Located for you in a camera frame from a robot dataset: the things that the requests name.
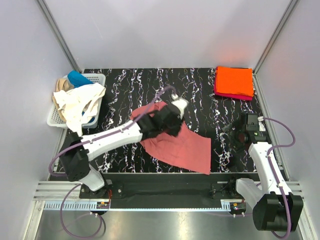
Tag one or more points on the beige t-shirt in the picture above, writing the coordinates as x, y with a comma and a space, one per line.
62, 84

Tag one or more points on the folded orange t-shirt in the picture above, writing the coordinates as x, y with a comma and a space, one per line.
234, 81

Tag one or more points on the white t-shirt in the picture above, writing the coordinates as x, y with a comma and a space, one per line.
79, 105

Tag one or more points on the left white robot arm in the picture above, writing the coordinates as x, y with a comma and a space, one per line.
78, 151

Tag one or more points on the right aluminium frame post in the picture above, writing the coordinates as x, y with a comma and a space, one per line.
276, 33

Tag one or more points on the left aluminium frame post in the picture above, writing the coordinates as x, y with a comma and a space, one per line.
44, 8

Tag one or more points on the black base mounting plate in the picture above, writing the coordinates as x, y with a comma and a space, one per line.
170, 190

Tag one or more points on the folded magenta t-shirt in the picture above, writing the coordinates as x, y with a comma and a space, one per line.
235, 97

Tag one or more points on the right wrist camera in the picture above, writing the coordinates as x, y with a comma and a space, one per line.
253, 124

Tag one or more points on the white slotted cable duct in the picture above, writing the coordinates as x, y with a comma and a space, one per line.
223, 206

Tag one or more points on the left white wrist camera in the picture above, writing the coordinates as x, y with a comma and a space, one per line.
180, 103

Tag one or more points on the white plastic laundry basket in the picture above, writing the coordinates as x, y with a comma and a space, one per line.
54, 120

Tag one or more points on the aluminium frame post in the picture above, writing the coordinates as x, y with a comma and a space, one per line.
276, 33
44, 8

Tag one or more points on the blue t-shirt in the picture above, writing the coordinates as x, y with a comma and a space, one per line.
77, 79

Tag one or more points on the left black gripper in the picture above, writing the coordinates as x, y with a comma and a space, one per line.
174, 132

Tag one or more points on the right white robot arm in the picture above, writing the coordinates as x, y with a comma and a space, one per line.
274, 206

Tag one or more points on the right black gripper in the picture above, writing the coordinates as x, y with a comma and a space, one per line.
237, 145

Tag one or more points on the salmon pink t-shirt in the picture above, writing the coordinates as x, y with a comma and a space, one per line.
187, 150

